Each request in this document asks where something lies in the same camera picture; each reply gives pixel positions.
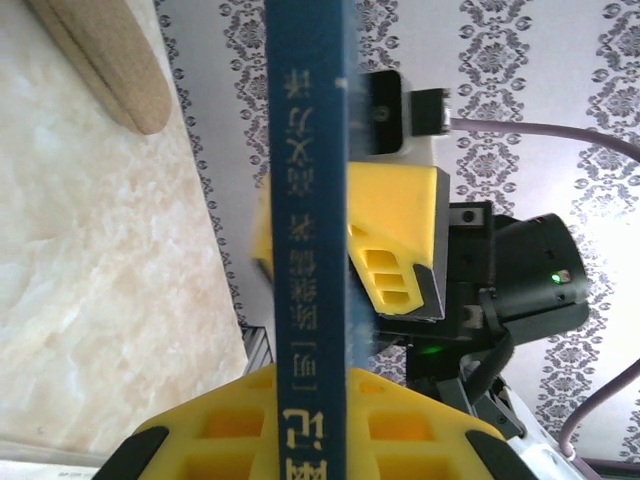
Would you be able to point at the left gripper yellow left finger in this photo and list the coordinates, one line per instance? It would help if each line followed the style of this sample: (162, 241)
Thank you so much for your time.
(200, 440)

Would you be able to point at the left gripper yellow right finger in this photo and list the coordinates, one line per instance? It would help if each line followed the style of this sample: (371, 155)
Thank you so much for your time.
(410, 440)

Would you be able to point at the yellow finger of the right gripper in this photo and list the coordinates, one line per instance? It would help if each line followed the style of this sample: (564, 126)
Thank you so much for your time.
(261, 240)
(395, 210)

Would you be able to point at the dark blue book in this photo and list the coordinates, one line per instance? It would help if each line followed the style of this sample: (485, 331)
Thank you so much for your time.
(310, 200)

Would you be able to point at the white ruler set package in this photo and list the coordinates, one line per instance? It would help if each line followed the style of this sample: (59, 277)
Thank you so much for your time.
(40, 462)

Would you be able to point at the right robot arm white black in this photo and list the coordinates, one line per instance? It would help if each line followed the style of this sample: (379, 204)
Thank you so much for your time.
(540, 460)

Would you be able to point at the beige glasses case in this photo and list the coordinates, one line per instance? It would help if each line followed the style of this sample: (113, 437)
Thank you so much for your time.
(110, 60)

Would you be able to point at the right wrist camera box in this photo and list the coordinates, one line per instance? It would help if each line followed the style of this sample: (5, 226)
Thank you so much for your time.
(390, 125)

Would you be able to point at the aluminium side rail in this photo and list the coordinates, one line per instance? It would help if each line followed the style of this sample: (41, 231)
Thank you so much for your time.
(257, 350)

